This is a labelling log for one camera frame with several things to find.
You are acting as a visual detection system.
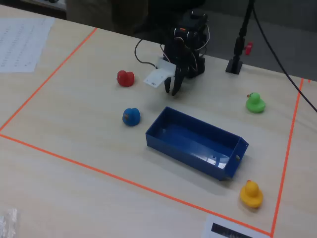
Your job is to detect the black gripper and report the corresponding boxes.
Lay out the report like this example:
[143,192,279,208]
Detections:
[164,27,199,97]

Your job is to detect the red rubber duck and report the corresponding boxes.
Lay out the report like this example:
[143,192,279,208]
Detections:
[116,70,135,87]

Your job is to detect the blue plastic box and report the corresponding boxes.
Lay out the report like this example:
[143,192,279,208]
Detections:
[145,106,249,181]

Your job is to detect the green rubber duck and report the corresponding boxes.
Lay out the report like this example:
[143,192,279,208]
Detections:
[245,92,266,115]

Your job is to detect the yellow rubber duck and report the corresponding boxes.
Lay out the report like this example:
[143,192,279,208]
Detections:
[239,180,264,209]

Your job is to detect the white paper label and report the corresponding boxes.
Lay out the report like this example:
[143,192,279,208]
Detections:
[202,214,271,238]

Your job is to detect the white printed paper sheet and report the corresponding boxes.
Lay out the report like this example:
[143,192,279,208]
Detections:
[0,16,55,73]

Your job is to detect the clear plastic bag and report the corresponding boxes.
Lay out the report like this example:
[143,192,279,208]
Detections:
[0,207,18,238]

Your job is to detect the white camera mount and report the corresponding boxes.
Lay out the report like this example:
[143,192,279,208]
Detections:
[144,56,177,89]

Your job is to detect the thin black camera cable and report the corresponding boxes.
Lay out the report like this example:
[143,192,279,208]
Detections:
[134,38,159,69]

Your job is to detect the black camera stand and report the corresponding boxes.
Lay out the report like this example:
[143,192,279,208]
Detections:
[225,0,256,74]

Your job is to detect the thick black cable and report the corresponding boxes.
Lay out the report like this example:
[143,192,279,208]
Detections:
[251,0,317,113]

